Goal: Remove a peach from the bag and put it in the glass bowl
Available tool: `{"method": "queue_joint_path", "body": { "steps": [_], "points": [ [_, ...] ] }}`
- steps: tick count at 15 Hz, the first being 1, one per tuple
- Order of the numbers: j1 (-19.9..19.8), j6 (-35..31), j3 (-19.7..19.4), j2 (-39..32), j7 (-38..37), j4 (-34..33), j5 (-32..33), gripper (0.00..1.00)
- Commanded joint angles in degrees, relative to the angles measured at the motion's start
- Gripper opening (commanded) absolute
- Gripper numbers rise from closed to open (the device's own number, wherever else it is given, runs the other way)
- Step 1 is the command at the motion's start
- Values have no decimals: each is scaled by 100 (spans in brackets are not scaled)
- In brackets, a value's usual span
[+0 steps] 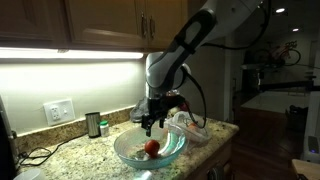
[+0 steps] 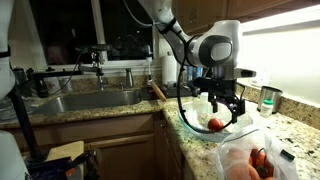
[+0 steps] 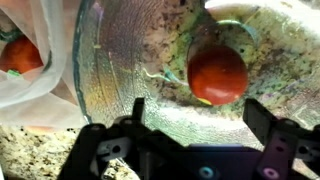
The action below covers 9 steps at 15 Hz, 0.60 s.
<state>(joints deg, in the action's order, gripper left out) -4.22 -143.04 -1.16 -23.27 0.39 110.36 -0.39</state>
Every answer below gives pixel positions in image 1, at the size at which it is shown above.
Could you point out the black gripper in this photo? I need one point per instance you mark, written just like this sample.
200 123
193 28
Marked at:
156 110

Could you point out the round red-orange peach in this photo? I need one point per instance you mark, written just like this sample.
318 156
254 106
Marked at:
152 148

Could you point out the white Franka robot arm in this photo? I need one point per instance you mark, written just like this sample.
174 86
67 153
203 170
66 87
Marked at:
180 53

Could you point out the large glass bowl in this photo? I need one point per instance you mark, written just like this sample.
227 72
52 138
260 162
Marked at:
133 153

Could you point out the clear plastic bag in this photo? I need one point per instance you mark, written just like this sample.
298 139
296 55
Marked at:
191 130

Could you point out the yellow onion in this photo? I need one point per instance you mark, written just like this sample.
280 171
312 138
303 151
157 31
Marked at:
174 111

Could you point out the red apple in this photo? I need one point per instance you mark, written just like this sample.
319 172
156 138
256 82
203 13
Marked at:
184 106

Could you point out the small bottle green cap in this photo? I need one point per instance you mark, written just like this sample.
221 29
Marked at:
104 129

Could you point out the stainless steel cup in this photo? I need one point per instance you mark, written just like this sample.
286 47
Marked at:
92 125

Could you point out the wooden base cabinet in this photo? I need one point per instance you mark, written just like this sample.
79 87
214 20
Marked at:
220 156

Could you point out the under-cabinet light strip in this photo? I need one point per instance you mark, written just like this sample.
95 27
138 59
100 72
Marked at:
66 54

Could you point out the wooden upper cabinet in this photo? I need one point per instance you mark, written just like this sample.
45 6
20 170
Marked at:
100 20

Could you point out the black bin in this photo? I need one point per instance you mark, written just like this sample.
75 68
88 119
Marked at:
298 120

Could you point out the red bicycle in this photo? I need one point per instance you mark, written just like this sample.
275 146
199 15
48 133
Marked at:
283 53

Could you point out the white appliance blue light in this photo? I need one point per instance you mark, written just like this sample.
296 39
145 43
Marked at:
311 133

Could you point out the tan wooden table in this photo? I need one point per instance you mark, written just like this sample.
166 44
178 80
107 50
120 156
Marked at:
306 170

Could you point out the ceiling spot light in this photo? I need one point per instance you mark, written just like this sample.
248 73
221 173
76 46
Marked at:
280 10
295 30

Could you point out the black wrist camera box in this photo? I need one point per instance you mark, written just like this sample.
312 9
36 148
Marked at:
176 101

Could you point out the white wall outlet plate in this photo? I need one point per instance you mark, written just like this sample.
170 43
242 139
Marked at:
59 112

